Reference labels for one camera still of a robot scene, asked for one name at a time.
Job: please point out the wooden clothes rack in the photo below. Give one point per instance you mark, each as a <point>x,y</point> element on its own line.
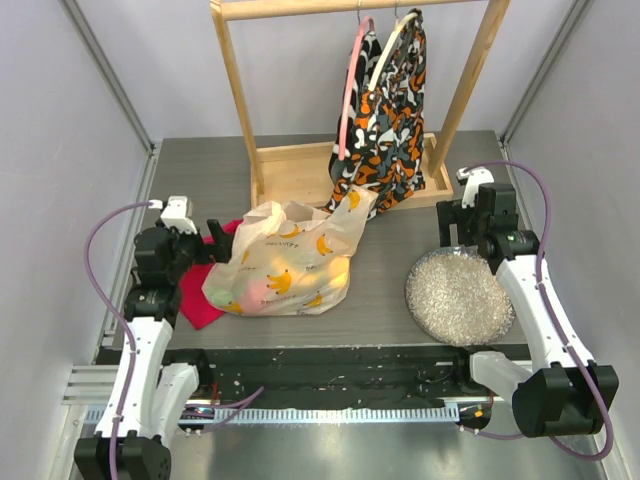
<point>298,172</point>

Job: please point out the pink clothes hanger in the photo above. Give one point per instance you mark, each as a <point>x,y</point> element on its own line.
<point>365,25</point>

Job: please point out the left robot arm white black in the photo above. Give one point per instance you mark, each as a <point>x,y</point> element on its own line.
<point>153,383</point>

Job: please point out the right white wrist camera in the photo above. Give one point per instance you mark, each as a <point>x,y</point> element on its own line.
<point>471,179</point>

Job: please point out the red cloth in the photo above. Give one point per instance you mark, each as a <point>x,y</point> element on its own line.
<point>195,306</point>

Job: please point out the banana print plastic bag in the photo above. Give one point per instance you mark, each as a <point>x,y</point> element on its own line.
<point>290,259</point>

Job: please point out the speckled silver plate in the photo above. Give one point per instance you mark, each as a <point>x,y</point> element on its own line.
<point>453,296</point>

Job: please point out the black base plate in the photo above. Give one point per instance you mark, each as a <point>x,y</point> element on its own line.
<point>334,378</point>

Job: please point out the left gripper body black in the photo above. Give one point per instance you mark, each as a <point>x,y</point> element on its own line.
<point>186,248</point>

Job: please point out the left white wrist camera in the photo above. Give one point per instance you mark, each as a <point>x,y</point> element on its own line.
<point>175,213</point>

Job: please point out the orange camouflage garment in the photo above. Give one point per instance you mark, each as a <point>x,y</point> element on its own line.
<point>388,130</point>

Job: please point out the white cable duct strip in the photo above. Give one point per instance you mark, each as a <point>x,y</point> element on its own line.
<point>251,416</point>

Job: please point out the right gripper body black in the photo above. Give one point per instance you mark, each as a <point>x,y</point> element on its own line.
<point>463,223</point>

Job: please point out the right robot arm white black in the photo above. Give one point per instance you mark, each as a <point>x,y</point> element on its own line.
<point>566,393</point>

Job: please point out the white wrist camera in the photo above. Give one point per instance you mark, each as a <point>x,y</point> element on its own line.
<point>175,213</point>
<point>471,179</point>

